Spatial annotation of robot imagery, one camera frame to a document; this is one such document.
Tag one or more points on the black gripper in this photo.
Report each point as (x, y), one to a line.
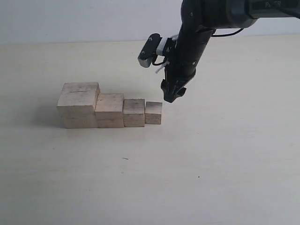
(191, 43)

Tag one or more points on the smallest wooden cube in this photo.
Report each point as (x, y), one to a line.
(153, 113)

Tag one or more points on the third largest wooden cube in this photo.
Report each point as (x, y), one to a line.
(134, 112)

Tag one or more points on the second largest wooden cube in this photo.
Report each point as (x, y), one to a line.
(109, 110)

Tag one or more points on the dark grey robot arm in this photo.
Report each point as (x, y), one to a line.
(200, 19)

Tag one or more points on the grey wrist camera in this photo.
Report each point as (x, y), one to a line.
(157, 50)

